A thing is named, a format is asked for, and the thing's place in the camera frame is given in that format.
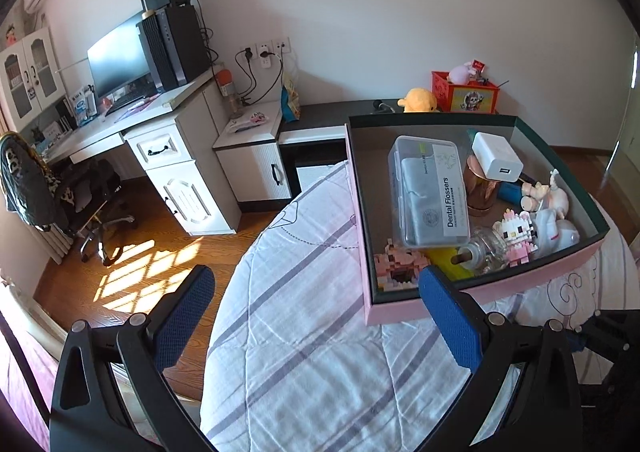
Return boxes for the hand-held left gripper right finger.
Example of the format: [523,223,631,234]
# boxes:
[418,264,583,452]

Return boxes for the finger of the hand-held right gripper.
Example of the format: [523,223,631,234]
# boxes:
[566,309,640,365]

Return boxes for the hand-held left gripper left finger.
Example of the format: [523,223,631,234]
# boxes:
[49,264,217,452]

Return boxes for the yellow highlighter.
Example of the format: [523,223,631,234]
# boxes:
[430,247,476,283]

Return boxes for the pink storage box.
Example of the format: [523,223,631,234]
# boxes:
[345,113,611,327]

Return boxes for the pink building block figure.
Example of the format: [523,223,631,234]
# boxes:
[374,242,432,292]

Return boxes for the clear glass bottle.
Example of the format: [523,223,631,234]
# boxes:
[452,227,508,275]

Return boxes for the white building block cat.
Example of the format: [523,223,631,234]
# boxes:
[492,209,536,267]

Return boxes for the rose gold jar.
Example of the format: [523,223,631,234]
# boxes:
[465,154,501,217]

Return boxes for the clear dental flosser box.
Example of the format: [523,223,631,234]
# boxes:
[387,134,472,249]

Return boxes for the blue marker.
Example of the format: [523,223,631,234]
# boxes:
[500,182,526,205]

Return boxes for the small pink doll figure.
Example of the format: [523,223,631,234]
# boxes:
[520,169,571,218]

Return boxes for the white charger adapter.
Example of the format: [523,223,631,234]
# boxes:
[471,132,525,181]

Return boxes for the white desk with drawers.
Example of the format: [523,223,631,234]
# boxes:
[42,69,241,237]

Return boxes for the black office chair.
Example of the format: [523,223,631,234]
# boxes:
[50,159,136,265]

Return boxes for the white radiator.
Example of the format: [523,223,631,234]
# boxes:
[30,224,75,264]

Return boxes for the white nightstand black top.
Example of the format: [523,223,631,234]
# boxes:
[212,99,293,213]

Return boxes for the pink bed blanket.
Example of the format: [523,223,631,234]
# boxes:
[0,312,76,452]

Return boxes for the pink tissue pack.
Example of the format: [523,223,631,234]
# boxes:
[227,112,271,133]

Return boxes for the dark printed jacket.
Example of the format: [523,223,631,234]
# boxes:
[0,132,71,232]

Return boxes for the black keyboard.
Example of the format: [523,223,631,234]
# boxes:
[105,94,156,114]

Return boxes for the red toy box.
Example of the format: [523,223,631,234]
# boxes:
[432,71,500,114]

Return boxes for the yellow plush toy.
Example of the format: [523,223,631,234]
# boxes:
[397,88,441,113]

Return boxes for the bottle with orange cap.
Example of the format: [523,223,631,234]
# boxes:
[216,69,243,119]

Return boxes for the blue white box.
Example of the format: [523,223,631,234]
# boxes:
[70,89,98,125]

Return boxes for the room door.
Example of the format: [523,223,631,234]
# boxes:
[607,32,640,173]

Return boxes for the blue snack bag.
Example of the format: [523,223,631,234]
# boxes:
[280,84,302,122]

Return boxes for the black low bench cabinet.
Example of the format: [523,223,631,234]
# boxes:
[277,99,411,193]

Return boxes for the black computer monitor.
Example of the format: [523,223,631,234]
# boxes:
[87,12,151,105]

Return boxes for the black computer tower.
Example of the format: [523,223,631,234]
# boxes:
[136,6,211,90]

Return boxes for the white glass-door cabinet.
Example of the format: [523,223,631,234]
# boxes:
[0,27,66,130]

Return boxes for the white wall sockets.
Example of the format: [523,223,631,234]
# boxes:
[243,37,291,69]

